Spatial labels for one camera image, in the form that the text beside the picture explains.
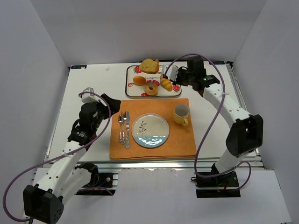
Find glazed bagel ring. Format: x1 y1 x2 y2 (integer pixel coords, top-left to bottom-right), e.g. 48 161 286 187
144 83 160 96

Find brown bread slice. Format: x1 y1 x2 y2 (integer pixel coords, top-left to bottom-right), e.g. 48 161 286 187
139 58 159 74

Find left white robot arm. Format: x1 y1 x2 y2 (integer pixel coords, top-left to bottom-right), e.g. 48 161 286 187
23 92 121 224

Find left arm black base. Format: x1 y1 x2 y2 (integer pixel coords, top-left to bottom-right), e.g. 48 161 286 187
73 162 118 196

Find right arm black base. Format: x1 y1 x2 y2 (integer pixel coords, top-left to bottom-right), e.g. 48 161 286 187
191 165 241 198

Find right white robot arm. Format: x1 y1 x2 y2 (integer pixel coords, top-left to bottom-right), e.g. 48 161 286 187
164 54 263 177

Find striped bread roll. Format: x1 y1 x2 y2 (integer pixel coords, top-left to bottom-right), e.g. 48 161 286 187
160 78 172 91

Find silver fork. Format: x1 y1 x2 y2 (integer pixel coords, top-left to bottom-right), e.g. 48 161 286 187
121 110 127 145

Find silver spoon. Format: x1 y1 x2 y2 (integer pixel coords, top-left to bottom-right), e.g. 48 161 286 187
118 115 123 143

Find strawberry pattern tray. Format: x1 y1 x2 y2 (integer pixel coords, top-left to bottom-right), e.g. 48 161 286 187
125 65 182 98

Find blue label sticker right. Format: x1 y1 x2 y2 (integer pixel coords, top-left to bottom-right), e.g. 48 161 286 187
210 61 226 65

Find blue label sticker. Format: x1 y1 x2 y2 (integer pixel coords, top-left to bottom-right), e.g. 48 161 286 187
71 65 87 70
210 61 226 65

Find round orange bun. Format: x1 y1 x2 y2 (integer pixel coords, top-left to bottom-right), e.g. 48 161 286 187
133 76 147 86

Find yellow cup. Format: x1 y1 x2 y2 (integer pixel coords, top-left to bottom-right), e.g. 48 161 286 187
173 104 190 126

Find silver knife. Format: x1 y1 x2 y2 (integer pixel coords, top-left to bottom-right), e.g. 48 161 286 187
125 111 130 148

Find white blue ceramic plate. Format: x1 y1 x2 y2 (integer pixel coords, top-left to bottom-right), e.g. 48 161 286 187
131 113 170 148

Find blue label sticker left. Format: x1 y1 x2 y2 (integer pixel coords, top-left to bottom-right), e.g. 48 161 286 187
71 65 87 70

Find orange placemat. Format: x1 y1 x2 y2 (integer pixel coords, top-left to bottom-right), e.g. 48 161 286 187
109 98 196 160

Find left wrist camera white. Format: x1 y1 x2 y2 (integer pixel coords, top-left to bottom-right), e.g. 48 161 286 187
79 87 99 104

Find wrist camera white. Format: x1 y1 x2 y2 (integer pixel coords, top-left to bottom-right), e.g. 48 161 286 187
79 87 99 104
163 65 178 82

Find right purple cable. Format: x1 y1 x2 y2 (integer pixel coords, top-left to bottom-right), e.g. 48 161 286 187
163 54 252 193

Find purple cable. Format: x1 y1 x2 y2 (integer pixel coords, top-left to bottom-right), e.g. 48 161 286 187
2 91 114 222
163 54 252 193

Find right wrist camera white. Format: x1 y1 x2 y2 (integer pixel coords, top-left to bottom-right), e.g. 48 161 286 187
163 65 178 82

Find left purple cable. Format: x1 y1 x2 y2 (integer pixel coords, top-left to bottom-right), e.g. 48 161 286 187
2 91 114 222

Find aluminium table frame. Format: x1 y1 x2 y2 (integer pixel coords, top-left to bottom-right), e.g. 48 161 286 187
44 61 267 173

